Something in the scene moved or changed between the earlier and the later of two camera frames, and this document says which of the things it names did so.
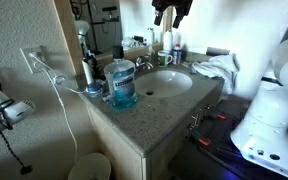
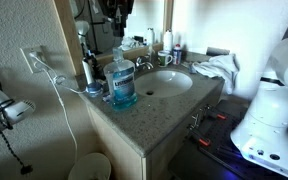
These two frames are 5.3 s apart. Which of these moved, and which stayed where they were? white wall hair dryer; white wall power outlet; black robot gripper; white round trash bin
Moved: black robot gripper
Stayed: white wall power outlet; white wall hair dryer; white round trash bin
